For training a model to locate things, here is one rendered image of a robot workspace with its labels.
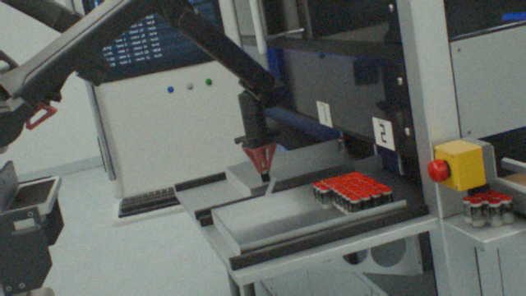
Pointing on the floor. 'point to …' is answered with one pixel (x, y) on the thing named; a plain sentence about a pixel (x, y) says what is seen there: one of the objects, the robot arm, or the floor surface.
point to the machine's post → (436, 136)
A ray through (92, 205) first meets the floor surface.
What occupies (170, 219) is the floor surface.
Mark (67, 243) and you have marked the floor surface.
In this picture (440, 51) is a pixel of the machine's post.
